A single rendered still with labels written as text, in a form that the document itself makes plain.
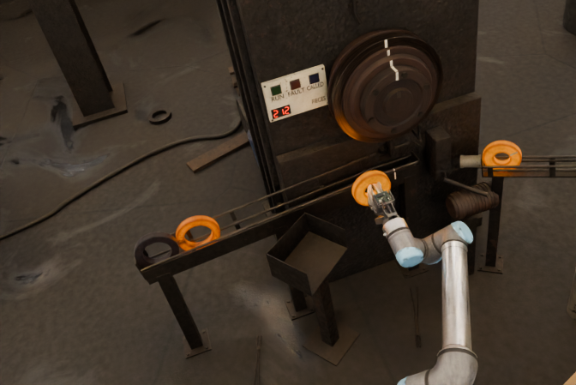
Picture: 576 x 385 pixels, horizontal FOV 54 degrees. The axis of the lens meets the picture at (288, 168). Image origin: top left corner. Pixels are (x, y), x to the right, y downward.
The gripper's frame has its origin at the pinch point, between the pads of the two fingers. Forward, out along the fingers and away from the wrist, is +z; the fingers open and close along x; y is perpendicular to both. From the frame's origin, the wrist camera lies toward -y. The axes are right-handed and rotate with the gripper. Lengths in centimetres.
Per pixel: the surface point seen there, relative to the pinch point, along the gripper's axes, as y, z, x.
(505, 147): -8, 1, -62
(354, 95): 27.6, 23.5, -1.9
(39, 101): -174, 290, 187
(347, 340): -78, -32, 22
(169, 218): -115, 90, 94
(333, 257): -20.9, -14.9, 21.8
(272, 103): 20, 38, 27
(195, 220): -12, 17, 71
